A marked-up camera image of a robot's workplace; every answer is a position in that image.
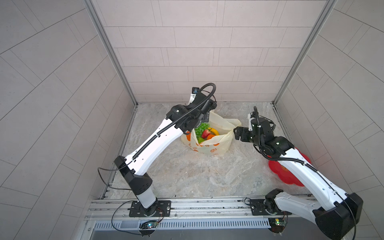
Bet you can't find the red flower-shaped plate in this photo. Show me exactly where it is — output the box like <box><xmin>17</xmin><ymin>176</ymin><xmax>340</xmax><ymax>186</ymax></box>
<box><xmin>267</xmin><ymin>148</ymin><xmax>316</xmax><ymax>191</ymax></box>

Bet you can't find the cream plastic shopping bag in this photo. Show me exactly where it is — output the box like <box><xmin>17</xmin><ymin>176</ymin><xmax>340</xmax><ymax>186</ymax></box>
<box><xmin>181</xmin><ymin>112</ymin><xmax>242</xmax><ymax>155</ymax></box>

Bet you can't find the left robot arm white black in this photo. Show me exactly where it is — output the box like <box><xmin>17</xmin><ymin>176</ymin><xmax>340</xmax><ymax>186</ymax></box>
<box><xmin>114</xmin><ymin>83</ymin><xmax>217</xmax><ymax>216</ymax></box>

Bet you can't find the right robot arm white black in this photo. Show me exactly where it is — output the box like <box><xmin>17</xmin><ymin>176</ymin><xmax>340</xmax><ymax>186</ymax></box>
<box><xmin>234</xmin><ymin>110</ymin><xmax>364</xmax><ymax>240</ymax></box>

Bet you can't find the fake green grapes bunch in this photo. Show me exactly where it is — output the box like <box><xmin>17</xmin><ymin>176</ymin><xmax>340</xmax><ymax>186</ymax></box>
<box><xmin>194</xmin><ymin>123</ymin><xmax>210</xmax><ymax>138</ymax></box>

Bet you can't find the fake red strawberry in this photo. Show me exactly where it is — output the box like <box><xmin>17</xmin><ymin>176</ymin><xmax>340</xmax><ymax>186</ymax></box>
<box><xmin>202</xmin><ymin>129</ymin><xmax>211</xmax><ymax>139</ymax></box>

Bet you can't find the fake yellow banana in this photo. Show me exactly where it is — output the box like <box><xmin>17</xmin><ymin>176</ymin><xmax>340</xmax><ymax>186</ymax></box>
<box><xmin>208</xmin><ymin>128</ymin><xmax>219</xmax><ymax>136</ymax></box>

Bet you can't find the fake orange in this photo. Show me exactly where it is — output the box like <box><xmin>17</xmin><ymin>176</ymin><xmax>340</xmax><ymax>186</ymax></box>
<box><xmin>206</xmin><ymin>134</ymin><xmax>215</xmax><ymax>140</ymax></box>

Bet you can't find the perforated metal vent strip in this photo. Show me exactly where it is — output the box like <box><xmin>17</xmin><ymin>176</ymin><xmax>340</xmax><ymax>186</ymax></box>
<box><xmin>94</xmin><ymin>218</ymin><xmax>271</xmax><ymax>231</ymax></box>

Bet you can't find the right green circuit board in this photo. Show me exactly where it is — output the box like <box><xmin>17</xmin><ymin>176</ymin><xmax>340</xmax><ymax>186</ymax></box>
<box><xmin>268</xmin><ymin>218</ymin><xmax>287</xmax><ymax>229</ymax></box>

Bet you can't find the green circuit board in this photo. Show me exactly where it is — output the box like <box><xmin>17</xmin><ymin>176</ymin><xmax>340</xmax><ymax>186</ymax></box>
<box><xmin>140</xmin><ymin>221</ymin><xmax>159</xmax><ymax>230</ymax></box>
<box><xmin>268</xmin><ymin>218</ymin><xmax>287</xmax><ymax>229</ymax></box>

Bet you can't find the left green circuit board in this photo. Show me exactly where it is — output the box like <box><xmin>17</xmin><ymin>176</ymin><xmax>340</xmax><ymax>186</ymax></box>
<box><xmin>140</xmin><ymin>221</ymin><xmax>159</xmax><ymax>230</ymax></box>

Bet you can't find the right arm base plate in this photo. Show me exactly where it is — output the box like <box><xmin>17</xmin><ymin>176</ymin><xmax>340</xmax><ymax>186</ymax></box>
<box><xmin>245</xmin><ymin>199</ymin><xmax>292</xmax><ymax>216</ymax></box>

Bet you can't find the aluminium mounting rail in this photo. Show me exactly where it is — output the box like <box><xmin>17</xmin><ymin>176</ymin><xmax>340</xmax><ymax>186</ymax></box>
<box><xmin>85</xmin><ymin>196</ymin><xmax>335</xmax><ymax>221</ymax></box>

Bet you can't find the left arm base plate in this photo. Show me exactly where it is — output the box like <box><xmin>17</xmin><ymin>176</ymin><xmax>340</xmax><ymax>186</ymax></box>
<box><xmin>129</xmin><ymin>200</ymin><xmax>172</xmax><ymax>218</ymax></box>

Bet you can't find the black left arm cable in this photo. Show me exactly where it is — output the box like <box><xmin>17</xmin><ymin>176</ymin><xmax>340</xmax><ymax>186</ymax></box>
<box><xmin>97</xmin><ymin>166</ymin><xmax>133</xmax><ymax>191</ymax></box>

